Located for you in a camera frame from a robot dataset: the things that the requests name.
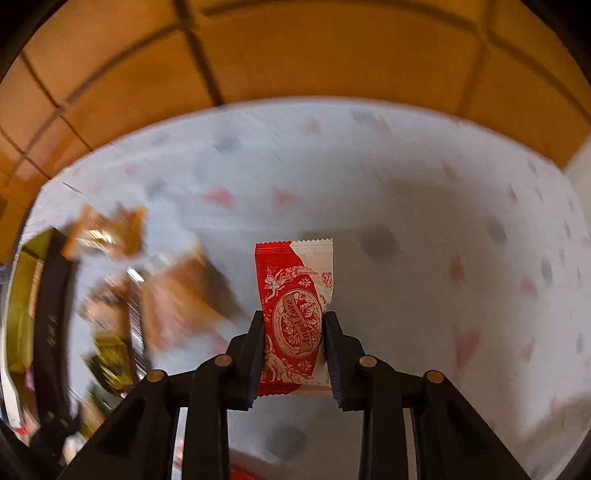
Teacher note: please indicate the wooden wall cabinet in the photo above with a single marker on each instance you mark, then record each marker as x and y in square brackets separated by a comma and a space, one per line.
[94, 71]

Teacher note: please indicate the red white candy packet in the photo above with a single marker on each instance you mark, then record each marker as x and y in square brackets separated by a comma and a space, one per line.
[296, 281]

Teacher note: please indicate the brown snack packet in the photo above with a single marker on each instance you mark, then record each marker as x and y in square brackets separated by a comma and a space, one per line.
[183, 297]

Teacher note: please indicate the yellow black snack packet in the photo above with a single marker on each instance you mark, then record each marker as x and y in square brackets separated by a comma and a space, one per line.
[110, 364]

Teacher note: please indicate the gold tin box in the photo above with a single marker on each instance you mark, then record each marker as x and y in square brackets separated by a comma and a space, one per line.
[35, 308]

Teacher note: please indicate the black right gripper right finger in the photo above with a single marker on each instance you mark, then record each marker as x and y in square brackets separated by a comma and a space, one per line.
[343, 354]

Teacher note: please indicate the white patterned tablecloth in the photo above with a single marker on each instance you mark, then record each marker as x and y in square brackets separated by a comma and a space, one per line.
[455, 248]

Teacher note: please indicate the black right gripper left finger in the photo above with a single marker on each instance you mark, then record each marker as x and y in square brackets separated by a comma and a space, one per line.
[247, 360]

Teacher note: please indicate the orange snack packet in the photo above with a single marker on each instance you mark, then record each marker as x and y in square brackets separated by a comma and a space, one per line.
[117, 236]

